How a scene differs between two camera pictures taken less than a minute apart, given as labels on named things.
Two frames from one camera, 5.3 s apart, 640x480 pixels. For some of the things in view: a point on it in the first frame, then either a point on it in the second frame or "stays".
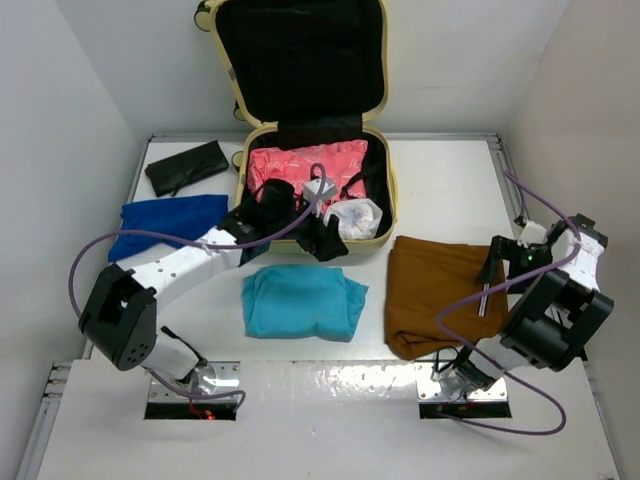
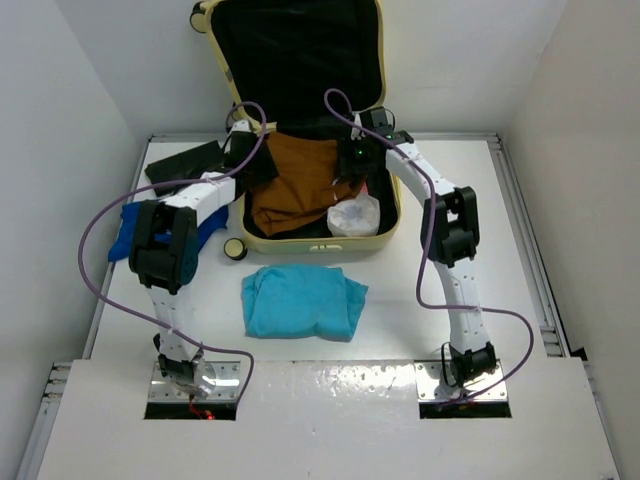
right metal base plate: [427, 389] stays
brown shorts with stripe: [433, 300] → [303, 186]
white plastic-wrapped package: [357, 220] stays
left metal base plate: [209, 378] stays
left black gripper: [324, 242] → [266, 169]
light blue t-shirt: [299, 300] stays
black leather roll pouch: [171, 173] stays
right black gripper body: [543, 256] → [359, 157]
